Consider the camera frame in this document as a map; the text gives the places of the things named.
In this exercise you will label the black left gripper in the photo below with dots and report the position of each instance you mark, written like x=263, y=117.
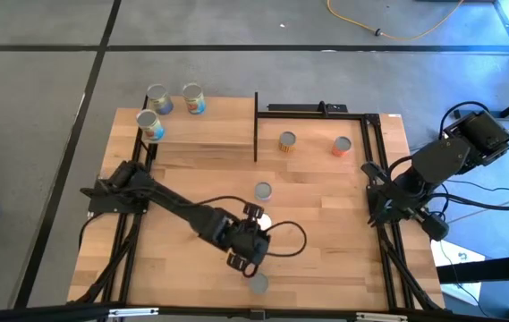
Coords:
x=249, y=243

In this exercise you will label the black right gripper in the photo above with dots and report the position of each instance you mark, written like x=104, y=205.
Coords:
x=404, y=199

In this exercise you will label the cream white can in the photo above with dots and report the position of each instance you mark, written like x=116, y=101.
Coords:
x=265, y=221

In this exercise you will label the small light blue can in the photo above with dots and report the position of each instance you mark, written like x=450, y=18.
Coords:
x=263, y=191

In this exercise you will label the orange can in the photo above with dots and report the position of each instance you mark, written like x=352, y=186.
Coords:
x=341, y=147

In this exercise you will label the yellow patterned small can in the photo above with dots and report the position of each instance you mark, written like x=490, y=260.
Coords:
x=287, y=142

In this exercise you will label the can with multicolour label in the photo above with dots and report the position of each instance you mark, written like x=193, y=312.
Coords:
x=193, y=94

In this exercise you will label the tomato can blue red label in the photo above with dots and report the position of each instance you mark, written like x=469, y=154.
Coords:
x=147, y=120

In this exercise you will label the peas can blue yellow label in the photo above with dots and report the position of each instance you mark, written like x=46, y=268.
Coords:
x=159, y=95

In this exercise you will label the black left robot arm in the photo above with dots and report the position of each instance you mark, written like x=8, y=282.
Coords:
x=178, y=205

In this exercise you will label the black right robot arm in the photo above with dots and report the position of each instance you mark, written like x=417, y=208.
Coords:
x=437, y=161

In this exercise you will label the white paper sheet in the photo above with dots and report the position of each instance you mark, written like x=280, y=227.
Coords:
x=455, y=268

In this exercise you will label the black metal beam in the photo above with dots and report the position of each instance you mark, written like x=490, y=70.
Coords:
x=491, y=268

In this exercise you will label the black floor tape line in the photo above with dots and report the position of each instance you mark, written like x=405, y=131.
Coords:
x=39, y=241
x=236, y=47

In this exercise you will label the black aluminium rig frame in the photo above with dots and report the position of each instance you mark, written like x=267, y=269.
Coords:
x=385, y=273

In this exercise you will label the silver metal bracket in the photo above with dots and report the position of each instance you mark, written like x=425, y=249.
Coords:
x=381, y=317
x=133, y=312

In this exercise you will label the wooden shelf black metal frame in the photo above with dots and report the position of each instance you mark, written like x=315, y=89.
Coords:
x=218, y=125

